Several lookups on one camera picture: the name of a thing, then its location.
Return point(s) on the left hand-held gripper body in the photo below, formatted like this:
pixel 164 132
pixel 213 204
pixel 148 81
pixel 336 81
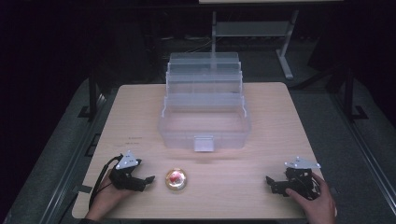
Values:
pixel 124 177

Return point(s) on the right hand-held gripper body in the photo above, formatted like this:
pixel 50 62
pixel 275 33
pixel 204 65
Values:
pixel 300 182

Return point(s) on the round clear dome with red centre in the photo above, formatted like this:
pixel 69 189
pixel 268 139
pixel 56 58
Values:
pixel 176 179

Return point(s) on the clear plastic tiered storage box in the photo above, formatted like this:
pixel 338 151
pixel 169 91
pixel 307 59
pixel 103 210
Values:
pixel 204 121

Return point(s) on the person's left hand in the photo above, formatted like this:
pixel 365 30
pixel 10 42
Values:
pixel 107 197

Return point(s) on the person's right hand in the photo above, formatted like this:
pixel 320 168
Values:
pixel 317 203

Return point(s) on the grey tape strip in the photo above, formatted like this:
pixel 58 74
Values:
pixel 82 188

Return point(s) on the grey metal stand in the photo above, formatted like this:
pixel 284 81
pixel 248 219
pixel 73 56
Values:
pixel 253 29

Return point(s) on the aluminium frame rail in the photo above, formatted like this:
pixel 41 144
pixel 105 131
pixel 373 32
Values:
pixel 73 161
pixel 364 143

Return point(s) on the black metal post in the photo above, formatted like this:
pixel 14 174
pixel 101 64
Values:
pixel 92 93
pixel 349 93

